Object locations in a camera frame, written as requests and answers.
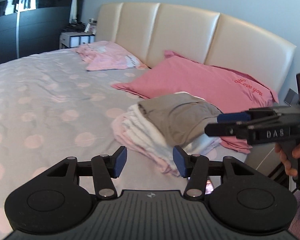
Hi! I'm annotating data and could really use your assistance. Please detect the beige garment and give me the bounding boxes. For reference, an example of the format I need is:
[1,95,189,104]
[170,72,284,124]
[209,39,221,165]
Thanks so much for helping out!
[138,92,222,147]

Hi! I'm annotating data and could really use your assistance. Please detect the pink folded clothes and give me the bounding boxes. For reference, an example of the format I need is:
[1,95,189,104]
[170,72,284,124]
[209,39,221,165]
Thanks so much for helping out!
[111,111,180,177]

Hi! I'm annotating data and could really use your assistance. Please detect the white folded clothes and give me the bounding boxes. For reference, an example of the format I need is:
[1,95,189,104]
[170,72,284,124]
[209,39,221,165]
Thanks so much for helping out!
[122,104,222,155]

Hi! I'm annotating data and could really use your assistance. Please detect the right hand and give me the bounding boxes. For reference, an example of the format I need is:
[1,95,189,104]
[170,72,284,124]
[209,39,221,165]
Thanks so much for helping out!
[274,137,300,178]

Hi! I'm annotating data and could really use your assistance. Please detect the black smartphone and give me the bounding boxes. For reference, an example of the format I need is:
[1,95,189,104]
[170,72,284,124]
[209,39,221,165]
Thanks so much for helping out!
[185,176,214,197]

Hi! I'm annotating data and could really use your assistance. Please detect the dark pink pillow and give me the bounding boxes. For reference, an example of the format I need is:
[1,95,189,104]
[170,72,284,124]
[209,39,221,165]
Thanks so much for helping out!
[111,49,280,155]

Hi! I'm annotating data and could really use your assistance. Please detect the grey pink-dotted bed cover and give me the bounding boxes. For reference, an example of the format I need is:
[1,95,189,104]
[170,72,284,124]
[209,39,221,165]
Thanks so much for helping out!
[0,47,248,238]

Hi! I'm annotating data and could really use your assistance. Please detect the light pink pillow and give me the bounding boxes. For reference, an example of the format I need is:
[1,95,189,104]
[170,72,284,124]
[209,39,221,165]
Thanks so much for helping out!
[73,41,147,71]

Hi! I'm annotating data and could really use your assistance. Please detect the white bedside cabinet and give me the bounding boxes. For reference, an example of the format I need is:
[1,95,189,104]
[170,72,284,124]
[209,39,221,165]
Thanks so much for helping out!
[59,31,95,49]

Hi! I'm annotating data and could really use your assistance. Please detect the cream padded headboard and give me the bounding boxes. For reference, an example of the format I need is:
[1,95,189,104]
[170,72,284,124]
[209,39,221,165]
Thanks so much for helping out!
[95,2,296,92]

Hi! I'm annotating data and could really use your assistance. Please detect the dark wardrobe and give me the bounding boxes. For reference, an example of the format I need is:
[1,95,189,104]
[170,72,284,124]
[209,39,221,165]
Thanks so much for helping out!
[0,0,83,64]

